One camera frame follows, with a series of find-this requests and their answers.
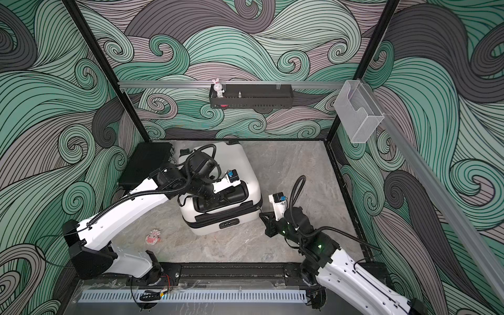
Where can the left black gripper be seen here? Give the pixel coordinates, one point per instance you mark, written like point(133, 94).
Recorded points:
point(216, 199)

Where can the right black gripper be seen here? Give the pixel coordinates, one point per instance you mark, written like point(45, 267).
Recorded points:
point(270, 222)

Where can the white hard-shell suitcase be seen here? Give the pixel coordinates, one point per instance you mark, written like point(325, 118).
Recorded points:
point(208, 165)

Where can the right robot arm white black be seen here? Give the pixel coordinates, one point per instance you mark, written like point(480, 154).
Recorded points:
point(327, 264)

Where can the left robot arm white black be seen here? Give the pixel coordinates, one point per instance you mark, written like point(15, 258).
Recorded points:
point(90, 241)

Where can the black briefcase case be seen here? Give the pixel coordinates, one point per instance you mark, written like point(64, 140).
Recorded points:
point(146, 159)

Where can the pink small toy sticker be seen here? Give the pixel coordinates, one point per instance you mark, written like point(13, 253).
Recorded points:
point(153, 237)

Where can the white bunny figurine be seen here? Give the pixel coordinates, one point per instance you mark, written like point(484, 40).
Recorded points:
point(218, 88)

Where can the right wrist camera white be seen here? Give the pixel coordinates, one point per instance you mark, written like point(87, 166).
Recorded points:
point(279, 203)

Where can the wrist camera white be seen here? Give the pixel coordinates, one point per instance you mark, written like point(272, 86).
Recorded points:
point(279, 203)
point(231, 179)

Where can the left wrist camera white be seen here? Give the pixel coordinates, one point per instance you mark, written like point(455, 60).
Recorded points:
point(231, 179)

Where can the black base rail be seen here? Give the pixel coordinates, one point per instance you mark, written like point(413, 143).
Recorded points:
point(175, 274)

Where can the black wall shelf tray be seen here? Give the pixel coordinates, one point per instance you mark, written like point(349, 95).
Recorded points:
point(253, 96)

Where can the clear acrylic wall holder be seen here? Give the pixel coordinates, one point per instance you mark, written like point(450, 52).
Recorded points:
point(358, 110)

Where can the white slotted cable duct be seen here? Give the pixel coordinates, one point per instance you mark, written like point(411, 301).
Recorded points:
point(195, 296)

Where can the right aluminium wall rail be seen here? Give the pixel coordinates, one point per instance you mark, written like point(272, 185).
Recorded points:
point(478, 249)

